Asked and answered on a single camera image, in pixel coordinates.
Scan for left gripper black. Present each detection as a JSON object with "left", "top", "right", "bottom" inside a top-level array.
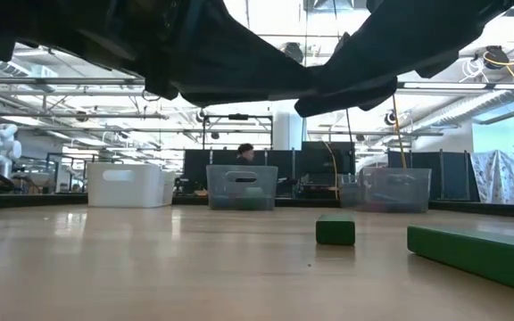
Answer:
[{"left": 15, "top": 0, "right": 319, "bottom": 100}]

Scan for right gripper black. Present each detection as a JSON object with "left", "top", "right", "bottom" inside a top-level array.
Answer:
[{"left": 294, "top": 0, "right": 514, "bottom": 118}]

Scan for person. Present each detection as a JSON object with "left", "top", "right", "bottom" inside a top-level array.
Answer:
[{"left": 233, "top": 142, "right": 256, "bottom": 167}]

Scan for black screen panels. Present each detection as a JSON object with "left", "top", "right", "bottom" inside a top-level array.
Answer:
[{"left": 182, "top": 141, "right": 357, "bottom": 200}]

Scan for clear grey plastic bin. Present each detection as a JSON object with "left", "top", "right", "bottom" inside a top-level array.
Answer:
[
  {"left": 205, "top": 164, "right": 279, "bottom": 212},
  {"left": 336, "top": 167, "right": 433, "bottom": 214}
]

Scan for black partition panel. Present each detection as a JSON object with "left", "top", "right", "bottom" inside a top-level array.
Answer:
[{"left": 386, "top": 150, "right": 473, "bottom": 202}]

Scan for white plastic bin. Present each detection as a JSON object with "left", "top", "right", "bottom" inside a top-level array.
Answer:
[{"left": 87, "top": 161, "right": 178, "bottom": 209}]

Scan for green long block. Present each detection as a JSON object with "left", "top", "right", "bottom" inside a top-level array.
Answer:
[
  {"left": 406, "top": 224, "right": 514, "bottom": 299},
  {"left": 315, "top": 213, "right": 357, "bottom": 247}
]

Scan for patterned white cloth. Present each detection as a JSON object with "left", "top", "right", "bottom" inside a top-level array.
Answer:
[{"left": 469, "top": 149, "right": 514, "bottom": 206}]

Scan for yellow cord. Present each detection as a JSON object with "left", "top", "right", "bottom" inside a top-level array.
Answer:
[{"left": 391, "top": 95, "right": 409, "bottom": 170}]

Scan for ceiling cable reel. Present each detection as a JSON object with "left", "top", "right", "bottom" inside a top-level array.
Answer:
[{"left": 474, "top": 44, "right": 511, "bottom": 70}]

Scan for black table frame rail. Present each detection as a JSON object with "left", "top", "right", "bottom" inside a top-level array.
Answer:
[{"left": 0, "top": 193, "right": 514, "bottom": 220}]

